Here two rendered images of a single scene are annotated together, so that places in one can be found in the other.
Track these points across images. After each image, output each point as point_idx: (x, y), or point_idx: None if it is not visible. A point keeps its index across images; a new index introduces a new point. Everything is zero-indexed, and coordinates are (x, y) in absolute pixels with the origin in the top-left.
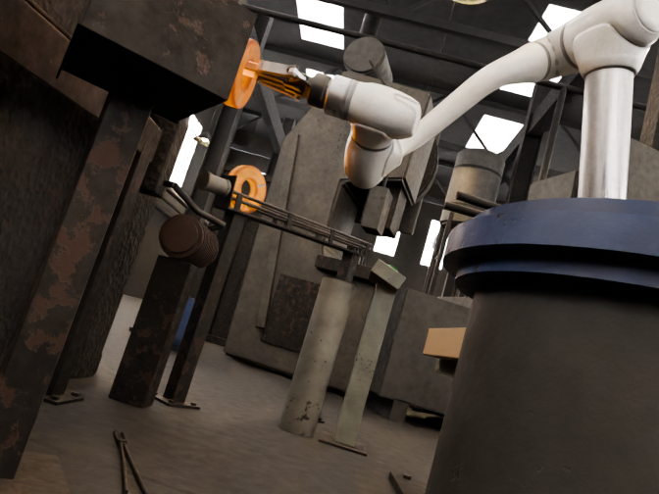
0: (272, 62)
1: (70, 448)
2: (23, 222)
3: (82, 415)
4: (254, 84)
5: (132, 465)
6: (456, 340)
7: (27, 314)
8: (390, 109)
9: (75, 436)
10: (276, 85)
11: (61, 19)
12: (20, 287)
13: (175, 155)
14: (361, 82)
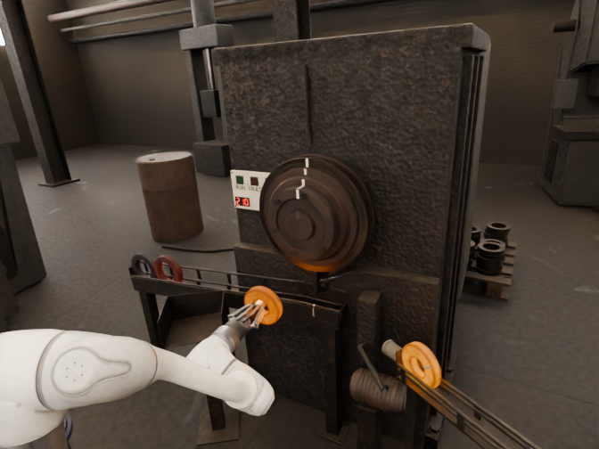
0: (242, 307)
1: (254, 443)
2: (299, 349)
3: (309, 445)
4: (275, 309)
5: None
6: None
7: None
8: None
9: (270, 444)
10: (255, 317)
11: (271, 273)
12: (315, 375)
13: (365, 325)
14: (209, 337)
